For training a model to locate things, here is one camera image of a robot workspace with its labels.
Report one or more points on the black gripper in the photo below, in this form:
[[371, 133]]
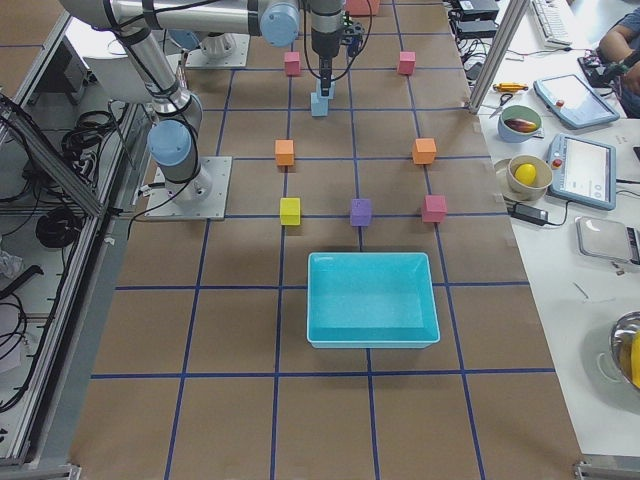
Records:
[[324, 44]]

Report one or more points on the light blue block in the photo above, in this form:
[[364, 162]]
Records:
[[319, 105], [325, 93]]

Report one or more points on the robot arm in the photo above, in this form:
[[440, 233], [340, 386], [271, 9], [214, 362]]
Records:
[[173, 141], [320, 25]]

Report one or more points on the dark pink block left near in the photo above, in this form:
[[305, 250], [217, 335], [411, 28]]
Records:
[[292, 63]]

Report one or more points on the pink tray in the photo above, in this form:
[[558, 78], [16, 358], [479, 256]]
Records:
[[362, 8]]

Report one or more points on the orange block near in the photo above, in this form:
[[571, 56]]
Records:
[[284, 152]]

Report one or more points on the orange block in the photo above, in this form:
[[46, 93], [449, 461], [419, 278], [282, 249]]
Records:
[[424, 151], [284, 152]]

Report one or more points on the pink block left far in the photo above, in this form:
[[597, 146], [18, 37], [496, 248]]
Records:
[[406, 63]]

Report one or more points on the orange block far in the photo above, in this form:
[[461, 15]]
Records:
[[424, 151]]

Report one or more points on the yellow block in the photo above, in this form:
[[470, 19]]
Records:
[[290, 211]]

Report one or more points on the purple block right side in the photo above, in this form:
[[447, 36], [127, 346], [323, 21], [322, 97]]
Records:
[[361, 212]]

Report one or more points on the pink block right far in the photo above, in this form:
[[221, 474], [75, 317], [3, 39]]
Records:
[[434, 208]]

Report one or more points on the brass cylinder tool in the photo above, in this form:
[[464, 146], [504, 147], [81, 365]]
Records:
[[510, 87]]

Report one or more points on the scissors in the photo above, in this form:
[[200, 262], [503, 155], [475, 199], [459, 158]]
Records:
[[504, 99]]

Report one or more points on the blue bowl with fruit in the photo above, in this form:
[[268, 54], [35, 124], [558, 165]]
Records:
[[518, 123]]

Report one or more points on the cyan tray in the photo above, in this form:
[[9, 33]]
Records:
[[371, 300]]

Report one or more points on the cream bowl with lemon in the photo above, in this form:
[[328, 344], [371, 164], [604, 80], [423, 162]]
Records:
[[527, 178]]

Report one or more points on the teach pendant far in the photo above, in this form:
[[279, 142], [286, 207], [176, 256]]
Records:
[[574, 102]]

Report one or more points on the teach pendant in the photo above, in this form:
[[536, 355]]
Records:
[[583, 171], [574, 102]]

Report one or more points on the teach pendant near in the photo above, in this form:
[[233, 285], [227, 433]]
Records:
[[583, 171]]

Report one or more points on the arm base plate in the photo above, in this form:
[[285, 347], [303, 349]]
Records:
[[225, 51], [205, 197]]

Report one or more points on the aluminium frame post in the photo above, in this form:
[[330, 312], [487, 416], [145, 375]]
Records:
[[505, 33]]

